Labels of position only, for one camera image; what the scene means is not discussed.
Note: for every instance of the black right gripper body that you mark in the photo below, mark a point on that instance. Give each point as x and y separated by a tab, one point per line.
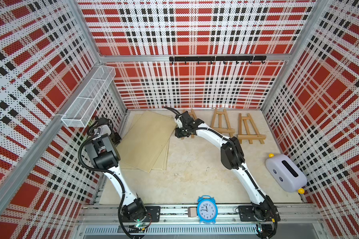
181	132

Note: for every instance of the plywood board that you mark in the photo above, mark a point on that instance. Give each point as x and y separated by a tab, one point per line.
161	162
144	142

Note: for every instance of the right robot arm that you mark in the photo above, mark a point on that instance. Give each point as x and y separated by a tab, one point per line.
232	158

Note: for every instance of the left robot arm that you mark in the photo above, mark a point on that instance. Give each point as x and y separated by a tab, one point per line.
98	153

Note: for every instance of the blue alarm clock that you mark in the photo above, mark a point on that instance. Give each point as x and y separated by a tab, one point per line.
207	210

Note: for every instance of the small beige box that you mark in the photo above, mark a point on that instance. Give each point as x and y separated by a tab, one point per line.
192	212

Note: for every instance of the white purple toy device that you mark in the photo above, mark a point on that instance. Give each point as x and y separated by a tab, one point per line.
286	173

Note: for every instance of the black hook rail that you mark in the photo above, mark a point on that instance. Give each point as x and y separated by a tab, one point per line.
249	58

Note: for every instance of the white wire basket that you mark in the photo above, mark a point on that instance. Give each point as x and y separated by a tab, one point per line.
89	96

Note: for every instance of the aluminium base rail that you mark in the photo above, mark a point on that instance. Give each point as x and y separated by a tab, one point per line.
176	221

